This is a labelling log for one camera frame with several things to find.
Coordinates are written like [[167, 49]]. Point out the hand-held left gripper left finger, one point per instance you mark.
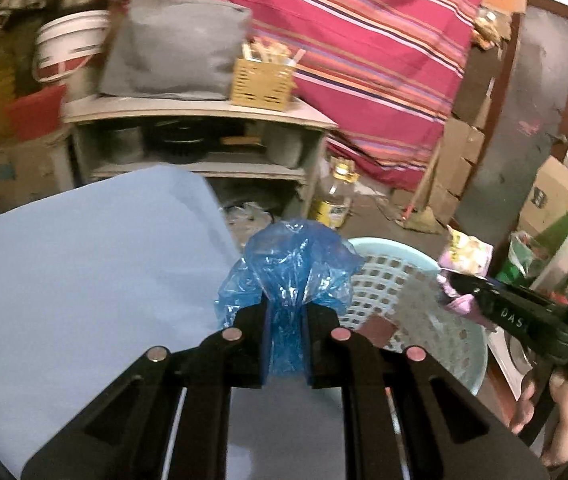
[[244, 342]]

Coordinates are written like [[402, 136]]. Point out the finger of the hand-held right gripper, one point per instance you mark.
[[508, 307]]

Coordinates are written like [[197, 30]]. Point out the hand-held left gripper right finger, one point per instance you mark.
[[321, 342]]

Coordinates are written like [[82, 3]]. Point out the pink clear wrapper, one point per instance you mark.
[[466, 252]]

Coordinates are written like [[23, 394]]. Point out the blue plastic bag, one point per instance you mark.
[[294, 270]]

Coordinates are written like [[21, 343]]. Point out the light blue plastic basket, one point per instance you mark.
[[403, 300]]

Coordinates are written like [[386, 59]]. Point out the green plastic bag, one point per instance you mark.
[[528, 257]]

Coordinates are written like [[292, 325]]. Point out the printed cardboard box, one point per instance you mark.
[[551, 195]]

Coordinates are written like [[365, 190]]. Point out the straw broom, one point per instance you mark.
[[421, 210]]

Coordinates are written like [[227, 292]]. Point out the yellow label oil bottle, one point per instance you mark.
[[336, 195]]

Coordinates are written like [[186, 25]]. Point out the stacked cardboard pieces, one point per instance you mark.
[[463, 150]]

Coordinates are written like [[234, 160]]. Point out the dark door panel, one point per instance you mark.
[[528, 110]]

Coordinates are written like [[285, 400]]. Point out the black frying pan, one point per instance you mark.
[[176, 142]]

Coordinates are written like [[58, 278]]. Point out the small metal pot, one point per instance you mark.
[[126, 145]]

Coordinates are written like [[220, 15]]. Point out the grey wooden cabinet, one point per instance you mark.
[[189, 110]]

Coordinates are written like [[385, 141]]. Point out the yellow utensil holder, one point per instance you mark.
[[261, 82]]

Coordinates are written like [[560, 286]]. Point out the brown cardboard box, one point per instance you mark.
[[29, 167]]

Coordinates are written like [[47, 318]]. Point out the striped red blanket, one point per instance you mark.
[[363, 35]]

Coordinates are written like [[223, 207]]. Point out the red flat board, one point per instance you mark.
[[36, 112]]

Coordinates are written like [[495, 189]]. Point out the white plastic bucket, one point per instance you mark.
[[69, 45]]

